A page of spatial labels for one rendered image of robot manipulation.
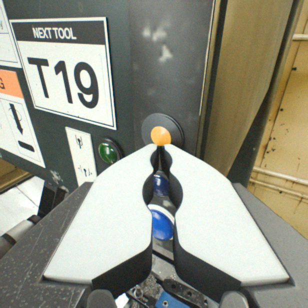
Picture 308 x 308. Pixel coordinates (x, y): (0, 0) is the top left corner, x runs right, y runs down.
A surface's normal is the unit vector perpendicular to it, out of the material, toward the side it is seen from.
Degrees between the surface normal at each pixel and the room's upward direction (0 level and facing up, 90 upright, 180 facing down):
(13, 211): 24
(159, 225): 87
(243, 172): 90
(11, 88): 90
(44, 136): 90
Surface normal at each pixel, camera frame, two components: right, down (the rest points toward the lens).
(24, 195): 0.36, -0.68
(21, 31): -0.51, 0.44
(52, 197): -0.47, -0.04
